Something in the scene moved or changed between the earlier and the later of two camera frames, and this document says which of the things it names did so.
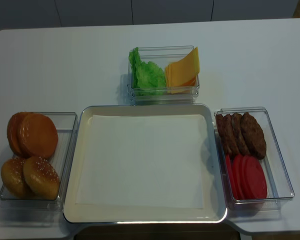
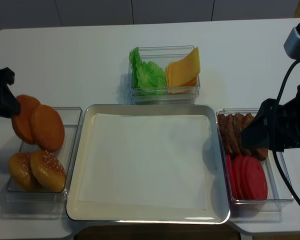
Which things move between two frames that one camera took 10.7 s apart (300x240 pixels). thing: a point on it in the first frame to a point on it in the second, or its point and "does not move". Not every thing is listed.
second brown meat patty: (232, 131) does not move
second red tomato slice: (238, 176) does not move
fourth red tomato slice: (255, 181) does not move
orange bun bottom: (38, 135) to (47, 127)
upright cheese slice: (185, 70) does not move
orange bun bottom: (13, 133) to (22, 122)
